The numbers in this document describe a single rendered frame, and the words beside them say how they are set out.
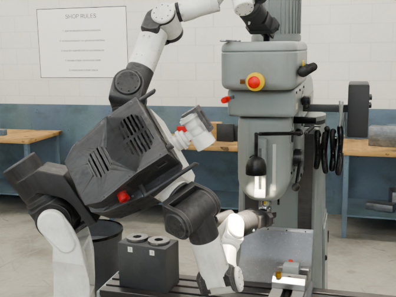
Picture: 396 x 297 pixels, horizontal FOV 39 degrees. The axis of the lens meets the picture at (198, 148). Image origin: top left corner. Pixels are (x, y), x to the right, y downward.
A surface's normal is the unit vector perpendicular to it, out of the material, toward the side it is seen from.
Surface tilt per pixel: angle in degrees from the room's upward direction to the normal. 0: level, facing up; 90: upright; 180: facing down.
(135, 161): 65
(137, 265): 90
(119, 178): 74
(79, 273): 114
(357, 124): 90
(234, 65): 90
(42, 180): 90
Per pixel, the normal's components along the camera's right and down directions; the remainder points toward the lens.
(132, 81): 0.01, -0.31
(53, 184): 0.01, 0.18
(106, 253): 0.67, 0.18
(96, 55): -0.27, 0.18
